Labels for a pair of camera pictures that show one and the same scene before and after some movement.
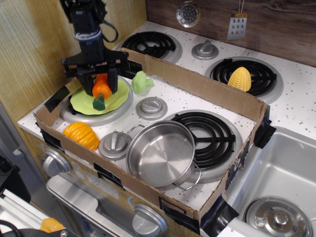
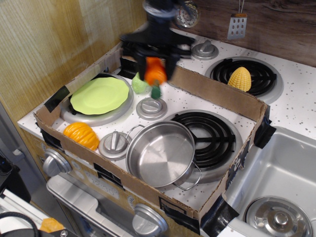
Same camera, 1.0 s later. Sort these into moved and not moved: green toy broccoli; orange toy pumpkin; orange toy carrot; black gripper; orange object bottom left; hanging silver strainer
Moved: black gripper; orange toy carrot
Not moved: green toy broccoli; orange toy pumpkin; orange object bottom left; hanging silver strainer
